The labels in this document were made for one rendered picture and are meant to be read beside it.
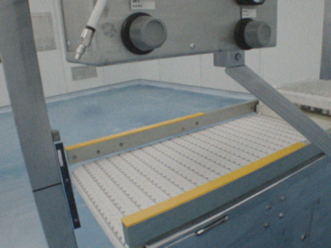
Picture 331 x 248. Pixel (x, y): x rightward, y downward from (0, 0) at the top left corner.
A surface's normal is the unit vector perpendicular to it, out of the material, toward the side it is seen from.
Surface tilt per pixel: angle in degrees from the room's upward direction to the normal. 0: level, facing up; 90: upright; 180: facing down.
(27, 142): 90
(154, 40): 90
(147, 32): 90
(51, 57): 90
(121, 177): 0
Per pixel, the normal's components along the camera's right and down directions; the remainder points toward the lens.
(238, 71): -0.02, 0.25
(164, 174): -0.07, -0.95
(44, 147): 0.54, 0.22
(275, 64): -0.76, 0.25
